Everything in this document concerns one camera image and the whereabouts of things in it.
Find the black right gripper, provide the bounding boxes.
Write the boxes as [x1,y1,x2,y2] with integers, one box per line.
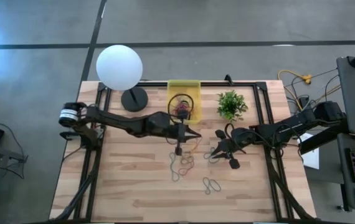
[211,127,253,170]

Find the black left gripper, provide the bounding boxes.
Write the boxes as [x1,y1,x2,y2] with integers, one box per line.
[148,111,202,156]

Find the yellow rubber band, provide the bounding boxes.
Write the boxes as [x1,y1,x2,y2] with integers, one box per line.
[180,154,196,166]
[189,136,204,156]

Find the red rubber band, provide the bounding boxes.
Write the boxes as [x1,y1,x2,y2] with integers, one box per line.
[173,100,193,116]
[178,161,196,177]

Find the yellow translucent plastic bin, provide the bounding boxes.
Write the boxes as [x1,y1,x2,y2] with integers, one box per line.
[167,80,202,125]

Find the green potted plant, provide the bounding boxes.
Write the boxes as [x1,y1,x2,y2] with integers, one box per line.
[216,90,249,123]

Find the white paper sheet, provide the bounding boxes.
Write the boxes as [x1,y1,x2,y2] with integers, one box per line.
[297,133,320,170]

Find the black power brick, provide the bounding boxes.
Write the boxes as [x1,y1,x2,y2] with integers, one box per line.
[298,95,311,110]

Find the white globe table lamp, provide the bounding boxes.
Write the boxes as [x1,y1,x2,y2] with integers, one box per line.
[96,44,149,113]

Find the dark grey side stand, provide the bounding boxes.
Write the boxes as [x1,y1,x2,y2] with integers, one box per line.
[0,140,28,187]

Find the black right arm cable loop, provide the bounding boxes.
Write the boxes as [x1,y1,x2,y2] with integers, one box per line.
[225,123,247,154]

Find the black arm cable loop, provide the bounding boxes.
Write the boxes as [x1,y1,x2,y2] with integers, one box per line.
[167,93,195,118]
[225,123,247,154]

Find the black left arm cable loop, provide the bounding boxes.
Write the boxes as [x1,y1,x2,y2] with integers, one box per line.
[167,93,195,118]

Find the black aluminium frame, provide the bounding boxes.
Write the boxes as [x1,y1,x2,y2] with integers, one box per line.
[49,81,318,224]

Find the yellow extension cable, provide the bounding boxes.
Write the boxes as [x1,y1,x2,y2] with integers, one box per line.
[277,69,343,111]

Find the black floor cable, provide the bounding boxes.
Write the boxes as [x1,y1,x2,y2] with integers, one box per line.
[285,70,340,110]

